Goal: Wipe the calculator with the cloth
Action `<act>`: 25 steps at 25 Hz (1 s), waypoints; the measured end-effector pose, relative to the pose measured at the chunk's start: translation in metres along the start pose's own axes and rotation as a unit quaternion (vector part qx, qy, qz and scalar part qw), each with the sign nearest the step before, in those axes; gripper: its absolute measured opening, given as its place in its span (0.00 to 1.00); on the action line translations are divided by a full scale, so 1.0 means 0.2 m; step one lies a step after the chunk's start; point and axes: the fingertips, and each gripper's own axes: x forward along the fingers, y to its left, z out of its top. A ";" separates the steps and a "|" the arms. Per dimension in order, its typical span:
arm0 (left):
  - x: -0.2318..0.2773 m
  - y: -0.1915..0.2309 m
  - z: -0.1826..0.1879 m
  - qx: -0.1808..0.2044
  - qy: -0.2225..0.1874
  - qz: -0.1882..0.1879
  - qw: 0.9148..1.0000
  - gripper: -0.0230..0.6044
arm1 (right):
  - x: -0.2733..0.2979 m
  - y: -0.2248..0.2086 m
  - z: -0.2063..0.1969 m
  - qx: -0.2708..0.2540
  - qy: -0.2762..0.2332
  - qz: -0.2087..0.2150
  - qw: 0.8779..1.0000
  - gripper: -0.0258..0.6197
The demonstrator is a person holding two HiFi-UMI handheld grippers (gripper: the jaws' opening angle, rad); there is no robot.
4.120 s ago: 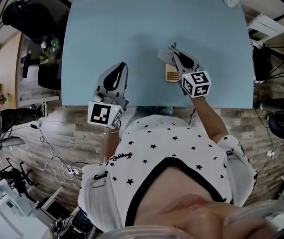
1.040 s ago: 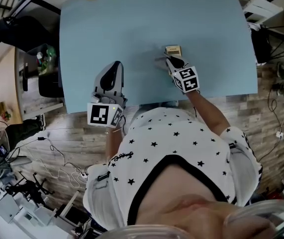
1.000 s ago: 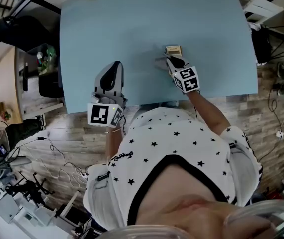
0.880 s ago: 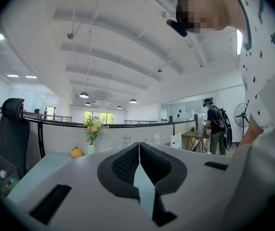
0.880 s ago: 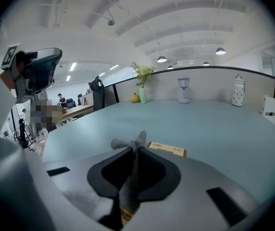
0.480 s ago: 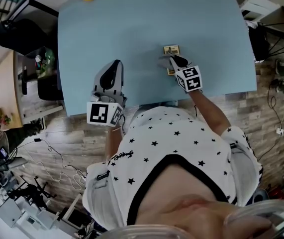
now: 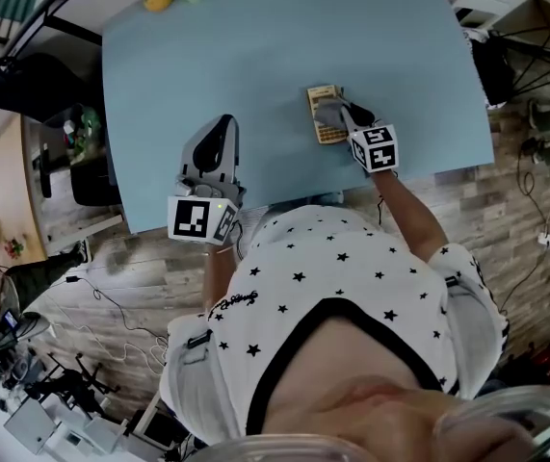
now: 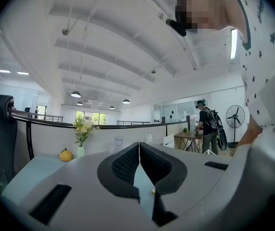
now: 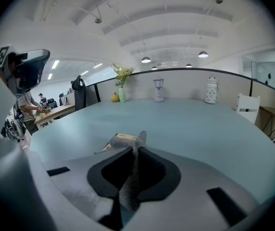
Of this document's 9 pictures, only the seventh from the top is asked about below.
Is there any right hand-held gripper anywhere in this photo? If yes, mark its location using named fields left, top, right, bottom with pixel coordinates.
left=341, top=103, right=401, bottom=175

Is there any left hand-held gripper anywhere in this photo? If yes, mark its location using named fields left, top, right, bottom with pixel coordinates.
left=167, top=114, right=248, bottom=247

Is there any grey cloth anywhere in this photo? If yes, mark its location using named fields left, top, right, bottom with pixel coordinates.
left=312, top=94, right=353, bottom=132

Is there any gold calculator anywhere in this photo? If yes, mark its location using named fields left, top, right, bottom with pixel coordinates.
left=306, top=84, right=352, bottom=146

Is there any person's left forearm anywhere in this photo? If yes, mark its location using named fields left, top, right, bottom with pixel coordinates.
left=203, top=243, right=242, bottom=317

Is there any person's right forearm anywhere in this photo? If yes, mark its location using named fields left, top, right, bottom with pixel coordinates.
left=369, top=168, right=451, bottom=265

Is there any person's blue jeans leg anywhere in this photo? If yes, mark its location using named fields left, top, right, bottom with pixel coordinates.
left=310, top=189, right=347, bottom=207

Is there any black storage box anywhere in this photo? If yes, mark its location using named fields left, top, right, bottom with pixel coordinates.
left=69, top=159, right=122, bottom=207

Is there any black waste bin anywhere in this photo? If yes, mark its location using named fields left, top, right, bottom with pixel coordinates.
left=38, top=103, right=110, bottom=166

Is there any black bag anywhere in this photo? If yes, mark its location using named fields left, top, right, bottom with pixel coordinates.
left=469, top=34, right=516, bottom=108

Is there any person's white star-print shirt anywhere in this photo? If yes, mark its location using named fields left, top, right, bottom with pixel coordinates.
left=158, top=203, right=511, bottom=451

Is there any black office chair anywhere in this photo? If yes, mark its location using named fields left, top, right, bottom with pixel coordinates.
left=0, top=53, right=86, bottom=124

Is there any light wooden side desk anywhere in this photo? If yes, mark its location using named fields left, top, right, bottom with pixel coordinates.
left=0, top=113, right=48, bottom=269

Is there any person's neck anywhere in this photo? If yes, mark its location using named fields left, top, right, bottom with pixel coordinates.
left=257, top=316, right=540, bottom=462

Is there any black folding stand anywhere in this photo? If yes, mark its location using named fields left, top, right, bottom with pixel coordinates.
left=23, top=351, right=121, bottom=416

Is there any white equipment case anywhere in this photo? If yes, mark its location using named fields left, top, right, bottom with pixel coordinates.
left=3, top=395, right=59, bottom=455

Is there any black floor cable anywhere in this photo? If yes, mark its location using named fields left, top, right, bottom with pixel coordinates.
left=65, top=274, right=168, bottom=341

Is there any white floor cable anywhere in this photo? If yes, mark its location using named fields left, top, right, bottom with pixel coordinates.
left=69, top=305, right=170, bottom=370

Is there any grey shoulder strap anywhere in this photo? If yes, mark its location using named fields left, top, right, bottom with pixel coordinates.
left=161, top=329, right=213, bottom=445
left=445, top=274, right=497, bottom=394

